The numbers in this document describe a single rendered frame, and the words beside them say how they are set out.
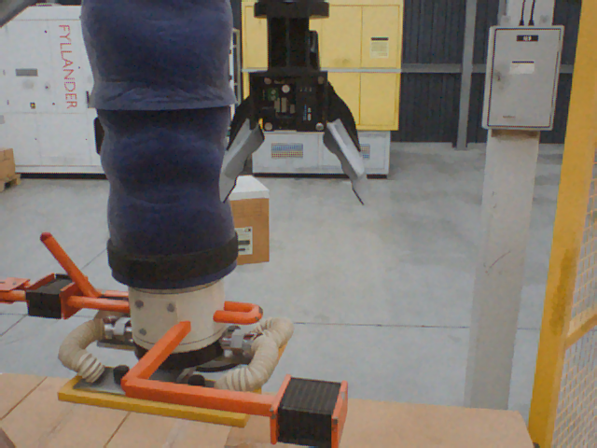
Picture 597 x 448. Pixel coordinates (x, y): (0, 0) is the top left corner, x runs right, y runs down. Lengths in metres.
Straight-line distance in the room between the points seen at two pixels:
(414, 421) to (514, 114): 0.98
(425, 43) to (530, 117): 9.75
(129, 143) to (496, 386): 1.64
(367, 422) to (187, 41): 0.82
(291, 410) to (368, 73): 7.59
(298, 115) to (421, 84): 11.02
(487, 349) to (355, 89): 6.39
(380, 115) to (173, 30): 7.42
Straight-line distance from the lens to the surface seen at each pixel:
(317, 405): 0.72
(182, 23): 0.87
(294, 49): 0.54
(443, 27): 11.61
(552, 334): 1.50
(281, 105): 0.53
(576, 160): 1.38
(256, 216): 2.98
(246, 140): 0.57
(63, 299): 1.13
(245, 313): 0.99
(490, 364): 2.14
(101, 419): 2.05
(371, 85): 8.18
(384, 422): 1.25
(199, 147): 0.89
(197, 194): 0.90
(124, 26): 0.86
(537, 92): 1.84
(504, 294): 2.03
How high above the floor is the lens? 1.67
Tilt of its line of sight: 16 degrees down
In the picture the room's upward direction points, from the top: straight up
